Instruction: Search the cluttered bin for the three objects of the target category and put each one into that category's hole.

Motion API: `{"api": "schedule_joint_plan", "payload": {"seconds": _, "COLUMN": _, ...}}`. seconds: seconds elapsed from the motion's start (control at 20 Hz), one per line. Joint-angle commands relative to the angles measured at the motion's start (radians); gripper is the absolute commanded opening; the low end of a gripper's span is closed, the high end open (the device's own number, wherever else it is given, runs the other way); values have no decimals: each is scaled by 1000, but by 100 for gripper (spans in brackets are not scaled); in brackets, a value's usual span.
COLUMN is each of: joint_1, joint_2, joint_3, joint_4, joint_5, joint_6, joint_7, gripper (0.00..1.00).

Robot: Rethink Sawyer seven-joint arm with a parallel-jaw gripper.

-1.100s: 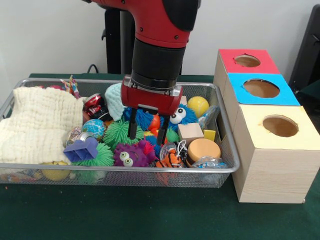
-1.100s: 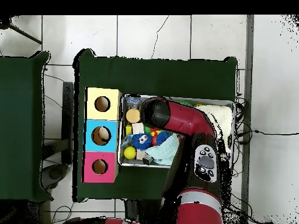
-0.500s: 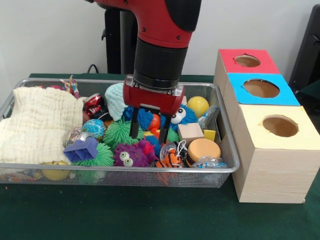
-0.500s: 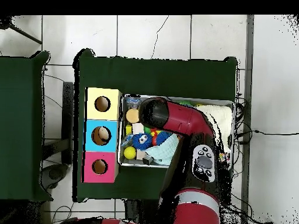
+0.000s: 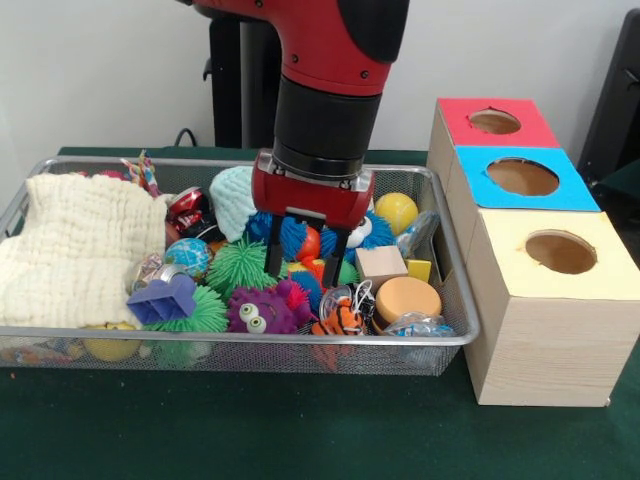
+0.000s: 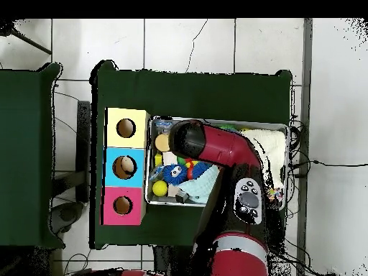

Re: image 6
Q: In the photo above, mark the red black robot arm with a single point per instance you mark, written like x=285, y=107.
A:
x=230, y=149

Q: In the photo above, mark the clear mesh bin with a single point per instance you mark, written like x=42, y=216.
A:
x=150, y=198

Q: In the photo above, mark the wooden box with three holes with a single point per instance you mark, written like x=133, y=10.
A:
x=112, y=168

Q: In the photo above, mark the blue fuzzy ball with eyes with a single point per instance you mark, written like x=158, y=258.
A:
x=174, y=173

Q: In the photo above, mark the round wooden disc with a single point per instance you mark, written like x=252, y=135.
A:
x=161, y=142

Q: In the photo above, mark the yellow block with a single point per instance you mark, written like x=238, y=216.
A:
x=158, y=160

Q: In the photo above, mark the mint green knit cloth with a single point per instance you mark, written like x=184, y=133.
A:
x=202, y=185

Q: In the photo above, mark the yellow ball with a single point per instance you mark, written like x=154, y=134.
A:
x=160, y=188

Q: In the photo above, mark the cream waffle cloth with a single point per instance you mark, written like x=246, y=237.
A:
x=273, y=149

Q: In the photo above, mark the green cloth side table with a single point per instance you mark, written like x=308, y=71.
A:
x=26, y=155

